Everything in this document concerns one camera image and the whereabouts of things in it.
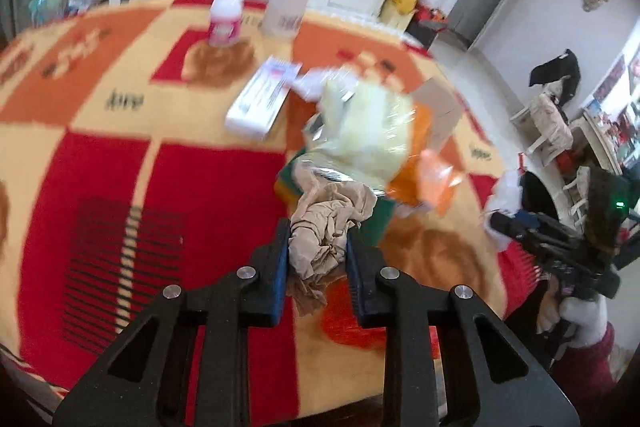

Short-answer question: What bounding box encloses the right white gloved hand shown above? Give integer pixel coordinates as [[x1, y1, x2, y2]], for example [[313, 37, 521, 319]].
[[536, 291, 608, 349]]

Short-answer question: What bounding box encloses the orange yellow snack bag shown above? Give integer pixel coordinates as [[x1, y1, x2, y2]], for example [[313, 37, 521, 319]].
[[298, 80, 462, 215]]

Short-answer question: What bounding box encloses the red orange patterned blanket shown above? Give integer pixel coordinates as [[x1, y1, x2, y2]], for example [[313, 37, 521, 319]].
[[1, 0, 528, 426]]

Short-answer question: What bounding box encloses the green printed plastic bag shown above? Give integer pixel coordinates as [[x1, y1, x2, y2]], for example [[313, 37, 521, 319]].
[[274, 146, 396, 249]]

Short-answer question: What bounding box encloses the beige tissue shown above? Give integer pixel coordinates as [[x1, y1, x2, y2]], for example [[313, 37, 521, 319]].
[[288, 161, 376, 315]]

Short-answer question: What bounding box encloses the black gift box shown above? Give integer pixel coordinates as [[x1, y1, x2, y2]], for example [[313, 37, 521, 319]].
[[406, 18, 447, 50]]

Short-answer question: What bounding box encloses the white blue medicine box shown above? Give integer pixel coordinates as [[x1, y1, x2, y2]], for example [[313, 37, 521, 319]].
[[224, 56, 302, 140]]

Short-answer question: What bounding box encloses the clear white plastic wrapper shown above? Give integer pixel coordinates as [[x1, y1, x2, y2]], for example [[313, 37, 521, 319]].
[[288, 67, 359, 102]]

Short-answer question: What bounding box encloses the white pink pill bottle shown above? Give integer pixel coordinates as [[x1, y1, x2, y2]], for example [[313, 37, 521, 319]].
[[208, 0, 244, 48]]

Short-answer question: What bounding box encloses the red plastic bag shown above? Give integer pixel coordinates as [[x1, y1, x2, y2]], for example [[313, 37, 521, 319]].
[[320, 280, 386, 351]]

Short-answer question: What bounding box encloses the brown paper cup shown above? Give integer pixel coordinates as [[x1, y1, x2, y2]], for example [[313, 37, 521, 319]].
[[410, 77, 464, 153]]

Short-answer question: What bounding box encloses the white sponge block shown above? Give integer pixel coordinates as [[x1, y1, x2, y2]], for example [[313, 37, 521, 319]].
[[483, 170, 523, 253]]

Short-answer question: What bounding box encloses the white chair with black jacket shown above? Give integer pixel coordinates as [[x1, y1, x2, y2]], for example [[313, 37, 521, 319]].
[[510, 49, 582, 167]]

